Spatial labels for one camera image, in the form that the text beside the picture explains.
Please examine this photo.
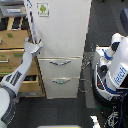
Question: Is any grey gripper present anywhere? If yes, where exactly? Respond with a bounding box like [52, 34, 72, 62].
[24, 37, 43, 55]

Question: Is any white fridge door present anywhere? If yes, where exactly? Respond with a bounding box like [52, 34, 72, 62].
[24, 0, 92, 58]

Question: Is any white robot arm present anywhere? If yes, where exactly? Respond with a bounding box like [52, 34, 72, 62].
[0, 38, 43, 128]

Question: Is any upper fridge drawer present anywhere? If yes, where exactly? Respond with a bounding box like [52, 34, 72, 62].
[38, 58, 82, 79]

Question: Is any fridge drawer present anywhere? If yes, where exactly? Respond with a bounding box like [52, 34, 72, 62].
[43, 78, 79, 99]
[38, 58, 82, 79]

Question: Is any lower fridge drawer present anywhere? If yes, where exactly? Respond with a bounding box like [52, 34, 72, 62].
[43, 78, 79, 99]

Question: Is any wooden drawer cabinet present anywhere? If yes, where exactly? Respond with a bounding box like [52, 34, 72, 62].
[0, 17, 40, 93]

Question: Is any white refrigerator body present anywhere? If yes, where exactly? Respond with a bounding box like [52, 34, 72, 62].
[24, 0, 92, 99]

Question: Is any green android sticker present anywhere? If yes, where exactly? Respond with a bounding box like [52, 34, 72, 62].
[37, 3, 49, 17]

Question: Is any grey box on shelf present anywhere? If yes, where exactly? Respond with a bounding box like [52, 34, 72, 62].
[0, 6, 26, 17]

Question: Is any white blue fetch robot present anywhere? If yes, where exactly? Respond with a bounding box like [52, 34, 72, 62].
[92, 33, 128, 105]

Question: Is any coiled grey cable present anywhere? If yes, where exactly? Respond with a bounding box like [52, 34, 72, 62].
[78, 78, 93, 94]

